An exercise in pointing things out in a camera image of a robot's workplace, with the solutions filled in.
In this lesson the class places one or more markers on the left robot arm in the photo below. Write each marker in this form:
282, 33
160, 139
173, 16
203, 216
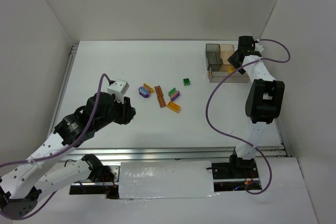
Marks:
32, 181

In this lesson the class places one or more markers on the upper brown lego plate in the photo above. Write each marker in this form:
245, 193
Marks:
158, 91

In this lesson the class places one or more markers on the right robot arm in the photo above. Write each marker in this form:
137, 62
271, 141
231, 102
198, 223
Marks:
263, 105

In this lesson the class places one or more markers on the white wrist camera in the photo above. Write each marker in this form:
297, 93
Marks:
119, 89
258, 48

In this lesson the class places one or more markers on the yellow striped lego brick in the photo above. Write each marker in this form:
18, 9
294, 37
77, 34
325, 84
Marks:
148, 87

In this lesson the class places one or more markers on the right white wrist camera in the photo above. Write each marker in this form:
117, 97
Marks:
258, 48

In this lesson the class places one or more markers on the green sloped lego brick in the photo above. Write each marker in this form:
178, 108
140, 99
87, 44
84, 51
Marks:
171, 93

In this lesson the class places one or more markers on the aluminium frame rail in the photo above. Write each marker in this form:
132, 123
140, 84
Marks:
153, 154

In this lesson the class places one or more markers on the brown lego plate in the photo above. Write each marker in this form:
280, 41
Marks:
161, 101
158, 91

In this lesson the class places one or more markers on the smoky grey container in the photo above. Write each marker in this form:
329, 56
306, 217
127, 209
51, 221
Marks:
212, 55

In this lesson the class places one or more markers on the small green lego brick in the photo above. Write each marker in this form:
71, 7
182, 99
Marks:
186, 82

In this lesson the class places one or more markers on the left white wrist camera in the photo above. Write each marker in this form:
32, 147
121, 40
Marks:
119, 89

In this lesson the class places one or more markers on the lower brown lego plate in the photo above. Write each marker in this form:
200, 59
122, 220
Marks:
161, 101

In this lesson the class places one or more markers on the purple paw lego brick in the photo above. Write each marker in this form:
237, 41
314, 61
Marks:
144, 92

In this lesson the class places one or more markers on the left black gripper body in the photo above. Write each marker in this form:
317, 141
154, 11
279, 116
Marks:
127, 112

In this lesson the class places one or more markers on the yellow 2x3 lego brick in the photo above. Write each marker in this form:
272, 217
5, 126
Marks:
173, 106

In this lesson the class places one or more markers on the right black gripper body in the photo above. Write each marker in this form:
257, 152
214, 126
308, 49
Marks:
237, 59

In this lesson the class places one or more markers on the yellow flower lego brick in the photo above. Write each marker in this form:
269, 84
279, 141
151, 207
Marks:
231, 70

